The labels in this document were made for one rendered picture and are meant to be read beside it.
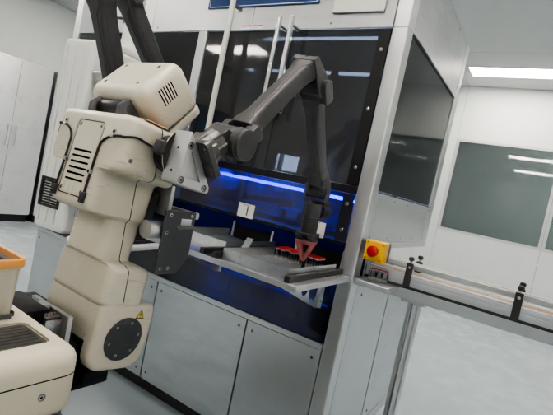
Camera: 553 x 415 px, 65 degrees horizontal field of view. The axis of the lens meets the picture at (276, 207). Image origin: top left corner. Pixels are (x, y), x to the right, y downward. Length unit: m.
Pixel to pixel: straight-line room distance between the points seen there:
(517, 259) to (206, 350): 4.71
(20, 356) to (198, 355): 1.34
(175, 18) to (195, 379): 1.74
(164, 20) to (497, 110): 4.77
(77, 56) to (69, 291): 1.02
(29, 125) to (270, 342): 5.06
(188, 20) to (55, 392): 1.85
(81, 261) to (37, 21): 5.99
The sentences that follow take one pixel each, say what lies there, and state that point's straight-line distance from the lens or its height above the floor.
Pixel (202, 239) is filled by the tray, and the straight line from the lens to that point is 1.67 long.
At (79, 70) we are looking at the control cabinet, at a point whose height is 1.43.
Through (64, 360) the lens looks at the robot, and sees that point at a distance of 0.86.
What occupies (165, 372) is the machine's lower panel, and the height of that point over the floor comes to 0.18.
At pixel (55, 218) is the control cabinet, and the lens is 1.87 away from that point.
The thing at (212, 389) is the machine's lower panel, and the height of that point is 0.23.
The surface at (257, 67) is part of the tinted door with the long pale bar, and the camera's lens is 1.99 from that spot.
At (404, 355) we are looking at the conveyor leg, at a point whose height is 0.63.
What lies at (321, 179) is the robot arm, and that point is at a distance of 1.46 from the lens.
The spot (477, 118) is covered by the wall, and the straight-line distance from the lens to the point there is 6.35.
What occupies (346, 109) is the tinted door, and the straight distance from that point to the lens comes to 1.72.
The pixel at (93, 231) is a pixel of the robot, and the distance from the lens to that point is 1.08.
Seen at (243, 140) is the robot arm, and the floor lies 1.24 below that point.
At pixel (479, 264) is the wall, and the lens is 6.16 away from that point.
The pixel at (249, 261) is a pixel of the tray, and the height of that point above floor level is 0.90.
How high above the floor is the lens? 1.16
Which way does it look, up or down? 3 degrees down
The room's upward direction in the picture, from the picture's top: 12 degrees clockwise
